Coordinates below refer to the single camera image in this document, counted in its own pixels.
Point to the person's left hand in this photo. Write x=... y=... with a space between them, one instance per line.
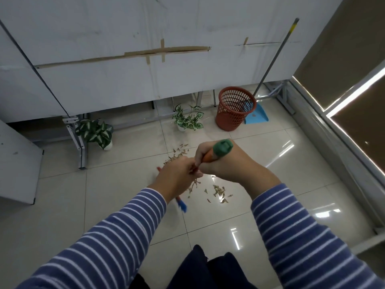
x=173 y=179

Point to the person's right hand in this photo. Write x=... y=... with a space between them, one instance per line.
x=237 y=170

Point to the person's right fingers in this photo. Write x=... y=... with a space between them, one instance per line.
x=203 y=165

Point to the person's left fingers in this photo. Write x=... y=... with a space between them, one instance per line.
x=190 y=169

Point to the orange broom with green cap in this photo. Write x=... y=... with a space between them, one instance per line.
x=222 y=148

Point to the person's left forearm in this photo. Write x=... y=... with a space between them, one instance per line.
x=105 y=246

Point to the person's right forearm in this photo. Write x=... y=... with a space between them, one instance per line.
x=303 y=240

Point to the potted plant with striped leaves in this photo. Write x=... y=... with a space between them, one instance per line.
x=189 y=120

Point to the red plastic waste basket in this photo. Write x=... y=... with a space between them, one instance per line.
x=233 y=112

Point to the potted plant with broad leaves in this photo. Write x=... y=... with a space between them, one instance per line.
x=96 y=133

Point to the person's dark trousers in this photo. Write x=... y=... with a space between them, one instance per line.
x=216 y=273

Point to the grey metal stand leg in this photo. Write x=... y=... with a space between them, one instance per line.
x=76 y=141

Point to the short brown tape strip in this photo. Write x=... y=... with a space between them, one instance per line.
x=255 y=44

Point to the long brown tape strip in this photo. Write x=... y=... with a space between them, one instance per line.
x=120 y=55

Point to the white partition board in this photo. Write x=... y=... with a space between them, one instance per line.
x=120 y=27

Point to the white cabinet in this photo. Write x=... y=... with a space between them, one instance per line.
x=16 y=165

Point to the brown roller blind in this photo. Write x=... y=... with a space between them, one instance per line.
x=337 y=45

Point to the grey metal floor frame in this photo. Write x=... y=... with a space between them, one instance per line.
x=282 y=94

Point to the white window frame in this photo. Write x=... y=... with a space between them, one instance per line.
x=340 y=141

